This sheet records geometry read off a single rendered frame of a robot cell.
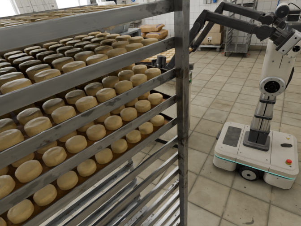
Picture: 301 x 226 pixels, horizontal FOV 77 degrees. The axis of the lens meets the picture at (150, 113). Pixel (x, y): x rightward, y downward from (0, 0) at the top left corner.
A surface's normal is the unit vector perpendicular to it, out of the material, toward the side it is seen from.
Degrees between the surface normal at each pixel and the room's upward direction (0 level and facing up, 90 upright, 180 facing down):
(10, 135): 0
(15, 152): 90
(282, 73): 101
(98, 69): 90
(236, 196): 0
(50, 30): 90
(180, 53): 90
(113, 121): 0
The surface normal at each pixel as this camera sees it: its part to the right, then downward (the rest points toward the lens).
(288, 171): -0.34, -0.45
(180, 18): -0.72, 0.44
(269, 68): -0.47, 0.66
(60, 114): -0.10, -0.83
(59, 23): 0.69, 0.34
